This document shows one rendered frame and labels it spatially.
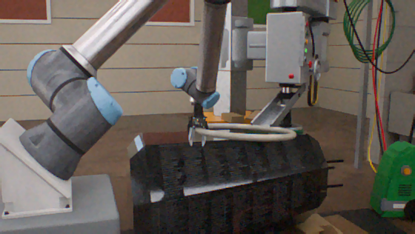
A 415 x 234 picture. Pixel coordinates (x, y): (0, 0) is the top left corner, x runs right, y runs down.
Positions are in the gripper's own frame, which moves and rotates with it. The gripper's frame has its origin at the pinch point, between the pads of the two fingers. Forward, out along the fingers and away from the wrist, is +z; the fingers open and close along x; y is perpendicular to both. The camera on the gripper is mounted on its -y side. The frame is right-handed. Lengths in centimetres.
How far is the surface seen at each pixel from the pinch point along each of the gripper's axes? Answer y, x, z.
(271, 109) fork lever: -44, 44, -15
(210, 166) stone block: -13.4, 7.3, 14.6
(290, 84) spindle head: -49, 55, -31
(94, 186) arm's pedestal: 64, -33, 5
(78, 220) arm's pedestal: 90, -30, 7
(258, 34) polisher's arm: -110, 43, -67
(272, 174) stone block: -17.9, 41.4, 18.6
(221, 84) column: -121, 17, -28
